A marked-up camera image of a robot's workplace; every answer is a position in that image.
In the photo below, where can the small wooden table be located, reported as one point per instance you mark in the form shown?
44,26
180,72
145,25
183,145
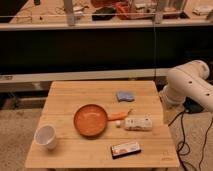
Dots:
75,151

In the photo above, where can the blue sponge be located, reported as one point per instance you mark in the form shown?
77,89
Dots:
125,96

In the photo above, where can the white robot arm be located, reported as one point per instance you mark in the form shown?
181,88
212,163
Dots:
189,80

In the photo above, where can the black object on shelf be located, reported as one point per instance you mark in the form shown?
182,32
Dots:
102,14

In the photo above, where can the white plastic bottle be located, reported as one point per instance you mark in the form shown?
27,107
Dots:
135,124

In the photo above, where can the dark rectangular snack box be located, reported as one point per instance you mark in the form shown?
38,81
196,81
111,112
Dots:
125,149

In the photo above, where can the orange tool on shelf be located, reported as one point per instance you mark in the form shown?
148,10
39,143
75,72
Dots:
123,10

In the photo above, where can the orange ceramic bowl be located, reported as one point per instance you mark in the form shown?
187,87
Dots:
90,120

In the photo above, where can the orange toy carrot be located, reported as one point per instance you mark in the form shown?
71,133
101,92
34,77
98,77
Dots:
119,116

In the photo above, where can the white ceramic cup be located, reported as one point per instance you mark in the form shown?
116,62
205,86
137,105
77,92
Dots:
45,136

